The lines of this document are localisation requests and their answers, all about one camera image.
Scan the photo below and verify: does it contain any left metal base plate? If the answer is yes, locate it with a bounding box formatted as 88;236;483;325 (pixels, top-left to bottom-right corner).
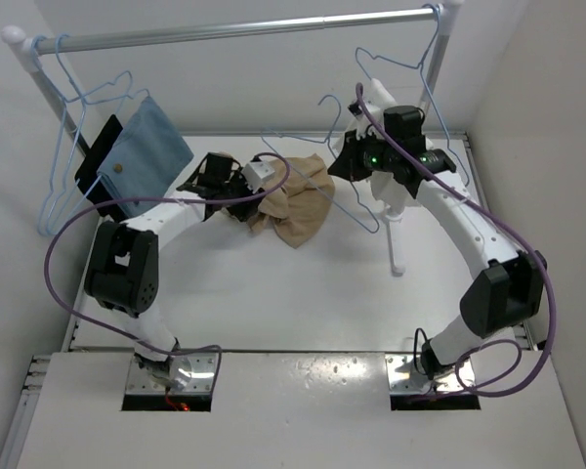
121;353;220;412

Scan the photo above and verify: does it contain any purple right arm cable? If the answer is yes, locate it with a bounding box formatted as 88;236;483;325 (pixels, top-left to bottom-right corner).
354;82;559;395

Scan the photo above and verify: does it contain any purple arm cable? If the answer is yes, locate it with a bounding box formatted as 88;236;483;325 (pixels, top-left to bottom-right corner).
43;153;292;392
354;82;559;395

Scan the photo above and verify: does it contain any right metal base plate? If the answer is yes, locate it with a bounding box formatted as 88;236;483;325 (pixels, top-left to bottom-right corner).
385;354;481;411

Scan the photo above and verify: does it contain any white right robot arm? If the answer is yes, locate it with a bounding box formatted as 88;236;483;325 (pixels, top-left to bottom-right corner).
328;103;546;378

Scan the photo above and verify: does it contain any white cloth on hanger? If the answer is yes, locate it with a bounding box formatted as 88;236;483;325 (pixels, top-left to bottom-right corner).
337;102;426;205

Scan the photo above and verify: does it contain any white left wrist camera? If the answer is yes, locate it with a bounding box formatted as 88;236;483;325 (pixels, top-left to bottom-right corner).
241;161;275;192

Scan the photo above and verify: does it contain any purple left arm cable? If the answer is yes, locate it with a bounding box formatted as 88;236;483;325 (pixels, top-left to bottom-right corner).
43;153;292;392

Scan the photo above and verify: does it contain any light blue wire hanger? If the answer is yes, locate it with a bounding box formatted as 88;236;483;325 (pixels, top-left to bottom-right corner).
259;94;381;235

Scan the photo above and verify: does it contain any beige t shirt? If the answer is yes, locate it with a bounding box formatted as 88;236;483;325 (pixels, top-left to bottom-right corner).
247;154;335;248

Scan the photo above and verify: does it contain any metal base plate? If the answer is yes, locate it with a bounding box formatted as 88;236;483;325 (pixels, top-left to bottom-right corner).
385;354;481;411
121;353;220;412

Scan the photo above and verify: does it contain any black cloth on hanger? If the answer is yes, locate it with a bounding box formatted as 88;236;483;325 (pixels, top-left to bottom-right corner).
74;114;123;204

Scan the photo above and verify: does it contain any metal clothes rack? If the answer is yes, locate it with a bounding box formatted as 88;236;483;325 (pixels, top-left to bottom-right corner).
0;0;465;277

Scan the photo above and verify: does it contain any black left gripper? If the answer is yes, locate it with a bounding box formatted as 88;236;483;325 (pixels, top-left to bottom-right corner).
218;167;265;221

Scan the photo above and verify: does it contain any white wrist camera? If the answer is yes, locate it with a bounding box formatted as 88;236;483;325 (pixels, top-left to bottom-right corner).
362;78;397;112
241;161;275;192

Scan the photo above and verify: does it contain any blue denim cloth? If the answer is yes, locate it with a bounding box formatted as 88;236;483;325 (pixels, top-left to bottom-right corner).
97;96;193;218

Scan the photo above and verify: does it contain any blue hanger with denim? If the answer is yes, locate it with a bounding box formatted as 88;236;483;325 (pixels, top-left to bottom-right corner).
32;32;152;237

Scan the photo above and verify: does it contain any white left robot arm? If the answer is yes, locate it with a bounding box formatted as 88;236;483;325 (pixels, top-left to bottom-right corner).
85;152;275;389

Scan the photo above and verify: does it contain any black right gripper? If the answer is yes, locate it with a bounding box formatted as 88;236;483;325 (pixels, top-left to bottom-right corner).
329;127;399;183

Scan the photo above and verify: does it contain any blue hanger with white cloth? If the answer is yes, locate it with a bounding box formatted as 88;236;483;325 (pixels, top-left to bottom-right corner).
355;3;470;190

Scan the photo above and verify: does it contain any empty light blue hanger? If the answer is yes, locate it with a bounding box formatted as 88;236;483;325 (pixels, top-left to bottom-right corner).
34;33;134;235

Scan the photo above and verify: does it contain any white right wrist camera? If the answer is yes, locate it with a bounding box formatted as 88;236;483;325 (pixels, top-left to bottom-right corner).
362;78;397;112

